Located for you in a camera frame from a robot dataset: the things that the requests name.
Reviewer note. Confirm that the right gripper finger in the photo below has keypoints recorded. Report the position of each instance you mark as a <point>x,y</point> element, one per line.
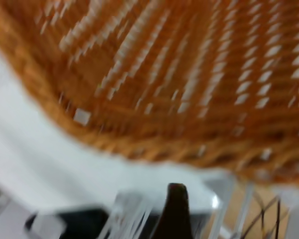
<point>177,214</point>

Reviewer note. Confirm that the orange woven basket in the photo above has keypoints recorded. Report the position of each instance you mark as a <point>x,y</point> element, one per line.
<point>164,74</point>

